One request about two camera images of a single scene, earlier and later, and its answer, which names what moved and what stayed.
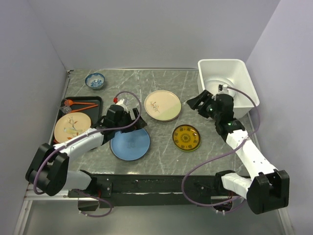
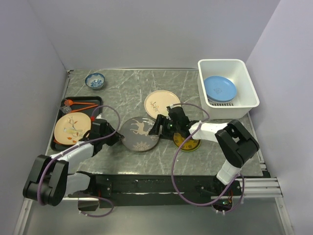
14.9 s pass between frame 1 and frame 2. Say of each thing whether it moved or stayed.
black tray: stayed
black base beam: stayed
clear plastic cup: stayed
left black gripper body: moved
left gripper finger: moved
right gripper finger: moved
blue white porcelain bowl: stayed
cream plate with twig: stayed
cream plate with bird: stayed
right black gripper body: moved
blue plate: moved
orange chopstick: stayed
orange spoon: stayed
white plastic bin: stayed
